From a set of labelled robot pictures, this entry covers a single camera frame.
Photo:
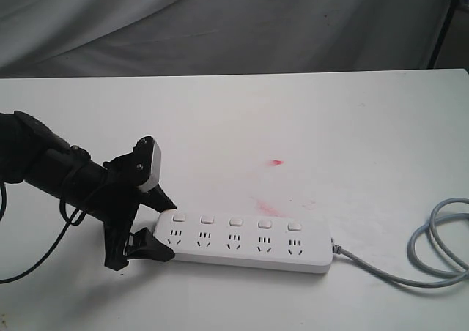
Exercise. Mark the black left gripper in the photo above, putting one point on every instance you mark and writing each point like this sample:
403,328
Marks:
115,203

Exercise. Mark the white five-outlet power strip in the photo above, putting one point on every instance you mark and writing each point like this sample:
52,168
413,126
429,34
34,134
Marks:
278,243

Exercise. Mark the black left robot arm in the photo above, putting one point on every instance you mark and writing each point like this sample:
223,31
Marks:
32,153

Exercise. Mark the grey backdrop cloth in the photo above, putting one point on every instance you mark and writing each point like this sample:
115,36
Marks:
115,38

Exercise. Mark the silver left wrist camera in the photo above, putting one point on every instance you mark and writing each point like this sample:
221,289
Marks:
146,159

